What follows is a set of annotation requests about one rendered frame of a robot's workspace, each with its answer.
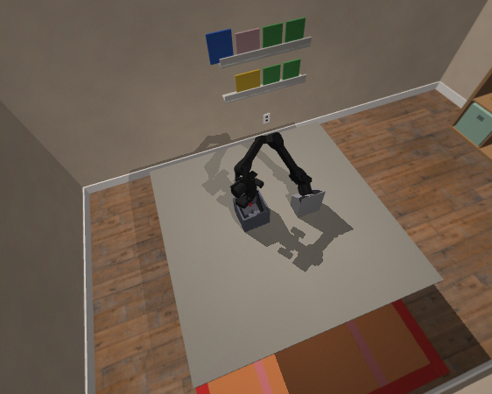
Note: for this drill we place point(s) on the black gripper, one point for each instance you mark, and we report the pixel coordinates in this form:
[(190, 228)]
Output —
[(249, 195)]

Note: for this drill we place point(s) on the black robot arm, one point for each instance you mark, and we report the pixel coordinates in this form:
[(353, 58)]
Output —
[(276, 142)]

